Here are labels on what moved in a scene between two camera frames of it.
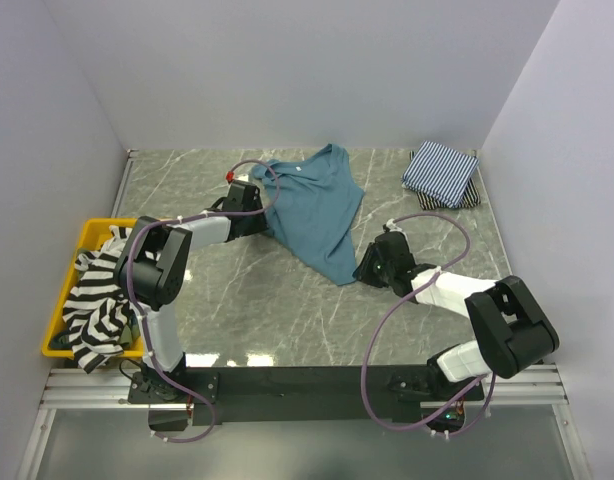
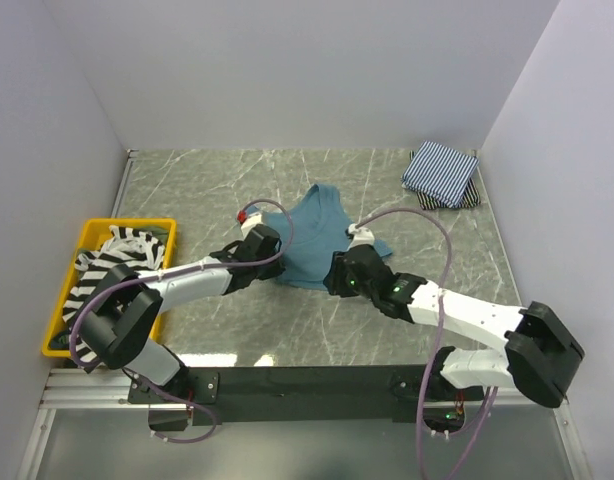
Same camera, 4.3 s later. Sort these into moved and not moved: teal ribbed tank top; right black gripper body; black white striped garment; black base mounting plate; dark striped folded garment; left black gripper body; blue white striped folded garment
Moved: left black gripper body; teal ribbed tank top; right black gripper body
Not moved: dark striped folded garment; black white striped garment; blue white striped folded garment; black base mounting plate
